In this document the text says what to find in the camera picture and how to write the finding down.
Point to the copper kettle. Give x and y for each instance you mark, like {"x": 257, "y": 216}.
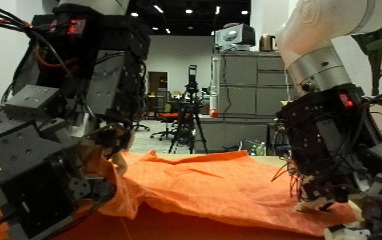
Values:
{"x": 268, "y": 43}

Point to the black camera tripod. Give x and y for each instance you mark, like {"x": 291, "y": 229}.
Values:
{"x": 191, "y": 110}

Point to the tall grey cabinet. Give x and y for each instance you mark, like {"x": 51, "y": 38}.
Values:
{"x": 248, "y": 86}

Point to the brown door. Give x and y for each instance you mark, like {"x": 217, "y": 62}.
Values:
{"x": 158, "y": 81}

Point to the low grey counter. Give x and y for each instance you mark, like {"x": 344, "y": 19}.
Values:
{"x": 231, "y": 131}

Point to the small orange ball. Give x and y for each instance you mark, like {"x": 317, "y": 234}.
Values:
{"x": 215, "y": 113}

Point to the green plastic bottles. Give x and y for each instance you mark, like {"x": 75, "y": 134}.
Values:
{"x": 257, "y": 148}

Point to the grey box monitor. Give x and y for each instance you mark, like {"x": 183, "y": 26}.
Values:
{"x": 237, "y": 36}

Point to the orange button shirt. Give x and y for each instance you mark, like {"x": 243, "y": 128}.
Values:
{"x": 208, "y": 186}

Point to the green leafy plant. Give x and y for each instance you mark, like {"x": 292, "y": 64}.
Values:
{"x": 377, "y": 43}

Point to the ceiling light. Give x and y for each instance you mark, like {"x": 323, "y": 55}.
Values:
{"x": 158, "y": 8}
{"x": 135, "y": 14}
{"x": 244, "y": 12}
{"x": 217, "y": 10}
{"x": 188, "y": 11}

